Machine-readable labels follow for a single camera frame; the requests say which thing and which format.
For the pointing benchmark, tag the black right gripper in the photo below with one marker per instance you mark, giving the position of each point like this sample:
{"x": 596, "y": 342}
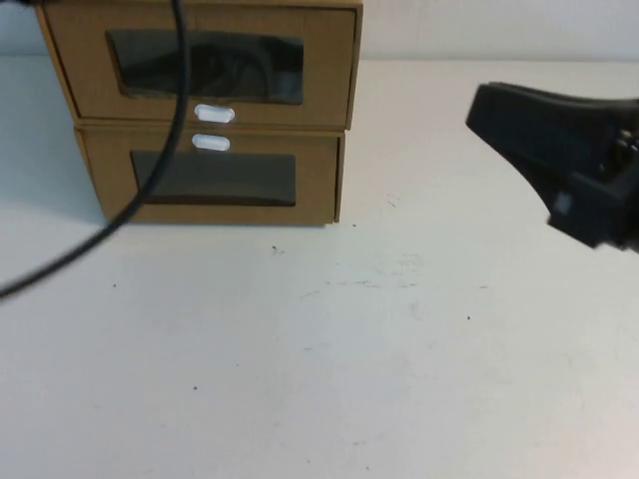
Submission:
{"x": 614, "y": 209}

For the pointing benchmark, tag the cardboard drawer with window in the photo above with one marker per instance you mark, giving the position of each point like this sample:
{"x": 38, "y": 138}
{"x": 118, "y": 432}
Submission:
{"x": 314, "y": 174}
{"x": 80, "y": 60}

